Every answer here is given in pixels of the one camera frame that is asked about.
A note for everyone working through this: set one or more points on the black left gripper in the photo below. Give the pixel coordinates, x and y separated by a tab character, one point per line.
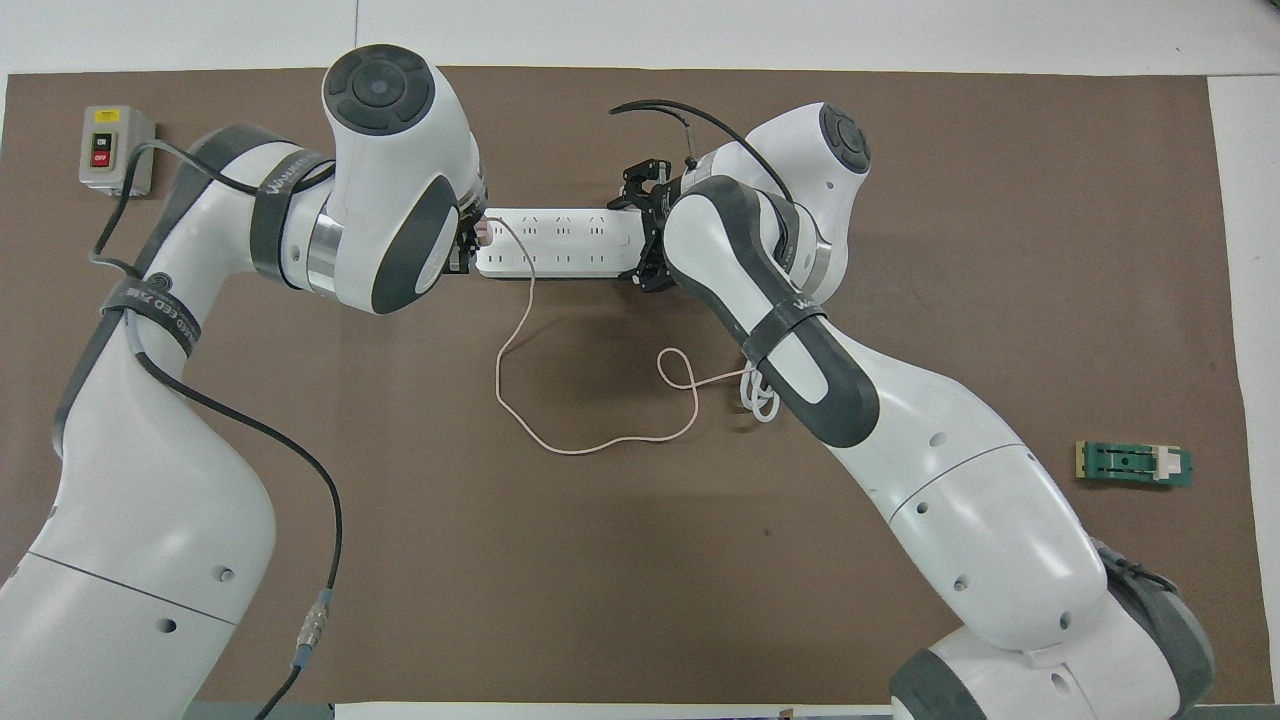
470	205

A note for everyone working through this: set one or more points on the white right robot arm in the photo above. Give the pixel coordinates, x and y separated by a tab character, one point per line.
960	500

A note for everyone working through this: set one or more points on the pink charger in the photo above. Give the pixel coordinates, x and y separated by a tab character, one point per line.
484	236

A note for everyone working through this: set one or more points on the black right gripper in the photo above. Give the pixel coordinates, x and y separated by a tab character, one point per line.
660	200

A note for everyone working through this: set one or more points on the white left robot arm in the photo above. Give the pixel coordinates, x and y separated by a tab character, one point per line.
390	200

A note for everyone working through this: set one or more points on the brown table mat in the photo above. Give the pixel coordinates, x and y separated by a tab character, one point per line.
640	580

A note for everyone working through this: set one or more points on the white power strip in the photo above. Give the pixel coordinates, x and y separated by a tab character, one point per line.
560	245

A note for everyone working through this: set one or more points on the grey on-off switch box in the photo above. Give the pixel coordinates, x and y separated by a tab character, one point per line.
125	150

